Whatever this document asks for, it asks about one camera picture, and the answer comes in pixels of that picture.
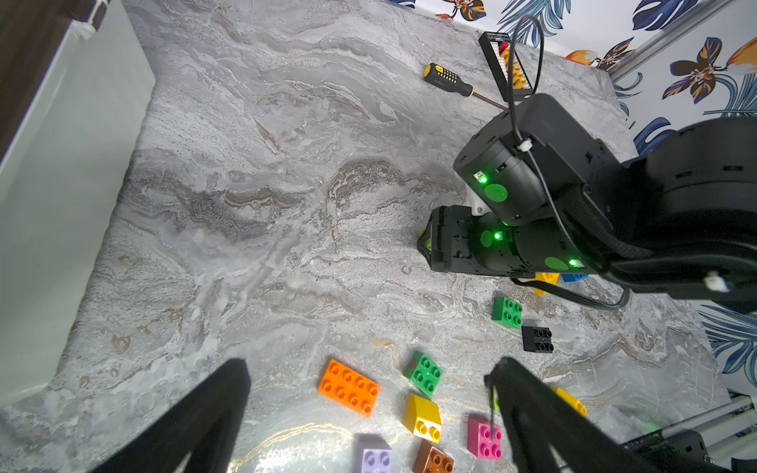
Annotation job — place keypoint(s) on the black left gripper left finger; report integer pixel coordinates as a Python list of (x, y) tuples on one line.
[(198, 433)]

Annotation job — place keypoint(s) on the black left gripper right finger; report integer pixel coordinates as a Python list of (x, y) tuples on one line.
[(540, 426)]

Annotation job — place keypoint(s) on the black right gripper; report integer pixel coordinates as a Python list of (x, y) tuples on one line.
[(456, 241)]

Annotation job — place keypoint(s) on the yellow small lego brick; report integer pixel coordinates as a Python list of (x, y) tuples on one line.
[(573, 401)]

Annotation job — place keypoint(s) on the black square lego brick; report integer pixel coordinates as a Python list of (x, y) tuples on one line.
[(537, 339)]

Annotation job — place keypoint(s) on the dark green square lego brick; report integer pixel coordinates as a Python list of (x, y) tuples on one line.
[(507, 312)]

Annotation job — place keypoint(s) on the blue square lego brick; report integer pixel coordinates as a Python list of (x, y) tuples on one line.
[(573, 277)]

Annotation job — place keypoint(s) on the yellow lego brick near arm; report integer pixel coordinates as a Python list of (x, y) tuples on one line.
[(549, 278)]

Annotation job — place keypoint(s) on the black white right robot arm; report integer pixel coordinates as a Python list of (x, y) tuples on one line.
[(680, 220)]

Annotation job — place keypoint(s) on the pink square lego brick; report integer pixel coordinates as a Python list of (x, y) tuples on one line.
[(484, 440)]

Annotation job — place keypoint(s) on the yellow sloped lego brick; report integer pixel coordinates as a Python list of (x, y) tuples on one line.
[(422, 418)]

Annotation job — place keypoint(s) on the brown square lego brick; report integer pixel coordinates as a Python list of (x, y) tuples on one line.
[(430, 459)]

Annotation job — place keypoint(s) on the orange long lego brick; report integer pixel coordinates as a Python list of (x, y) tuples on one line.
[(349, 388)]

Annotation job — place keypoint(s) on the purple square lego brick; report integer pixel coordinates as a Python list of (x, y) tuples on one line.
[(374, 455)]

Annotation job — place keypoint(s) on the black yellow screwdriver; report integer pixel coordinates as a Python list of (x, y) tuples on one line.
[(450, 82)]

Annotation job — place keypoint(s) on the black screwdriver bit case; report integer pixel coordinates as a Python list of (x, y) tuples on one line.
[(505, 66)]

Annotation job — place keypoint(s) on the brown translucent tool case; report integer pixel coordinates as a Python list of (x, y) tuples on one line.
[(60, 178)]

